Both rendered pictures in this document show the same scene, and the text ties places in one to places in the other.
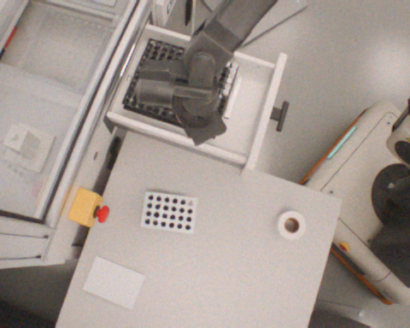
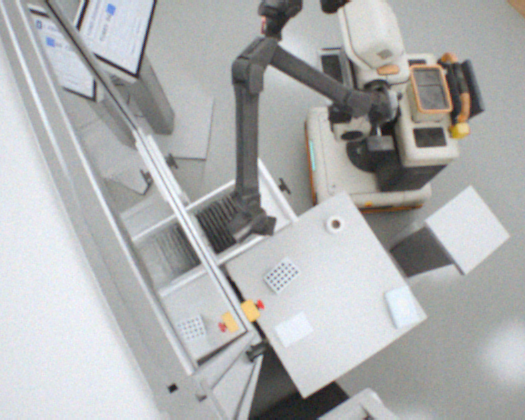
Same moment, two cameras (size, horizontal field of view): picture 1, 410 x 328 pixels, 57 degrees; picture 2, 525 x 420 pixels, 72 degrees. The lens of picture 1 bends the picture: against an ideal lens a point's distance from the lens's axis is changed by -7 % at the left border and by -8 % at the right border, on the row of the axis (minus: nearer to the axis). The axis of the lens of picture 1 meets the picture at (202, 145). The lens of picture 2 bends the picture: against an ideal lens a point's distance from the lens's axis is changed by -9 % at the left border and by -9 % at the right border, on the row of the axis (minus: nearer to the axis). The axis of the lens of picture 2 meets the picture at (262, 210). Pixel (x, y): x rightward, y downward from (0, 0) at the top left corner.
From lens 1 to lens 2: 0.61 m
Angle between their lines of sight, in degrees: 8
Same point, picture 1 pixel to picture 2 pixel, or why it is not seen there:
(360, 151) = (326, 150)
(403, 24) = not seen: hidden behind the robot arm
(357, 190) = (345, 170)
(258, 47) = (214, 150)
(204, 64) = (255, 207)
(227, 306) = (347, 285)
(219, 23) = (246, 188)
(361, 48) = (267, 89)
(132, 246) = (283, 306)
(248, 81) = not seen: hidden behind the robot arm
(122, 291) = (301, 328)
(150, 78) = (237, 230)
